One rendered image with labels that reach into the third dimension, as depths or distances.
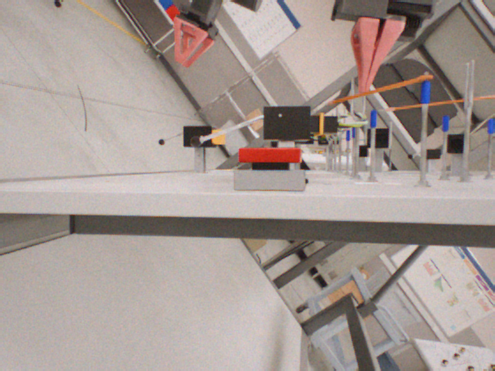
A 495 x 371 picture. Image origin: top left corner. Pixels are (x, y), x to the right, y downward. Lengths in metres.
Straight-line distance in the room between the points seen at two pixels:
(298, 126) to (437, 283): 8.48
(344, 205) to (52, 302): 0.38
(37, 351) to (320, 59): 7.95
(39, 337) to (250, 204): 0.31
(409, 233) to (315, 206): 0.17
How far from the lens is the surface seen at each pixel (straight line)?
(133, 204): 0.34
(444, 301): 9.10
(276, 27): 8.37
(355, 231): 0.46
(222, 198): 0.32
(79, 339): 0.58
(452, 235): 0.47
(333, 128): 0.54
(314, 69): 8.26
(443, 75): 2.20
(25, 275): 0.58
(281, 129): 0.53
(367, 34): 0.52
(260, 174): 0.34
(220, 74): 8.34
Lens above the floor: 1.14
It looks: 9 degrees down
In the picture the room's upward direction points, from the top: 54 degrees clockwise
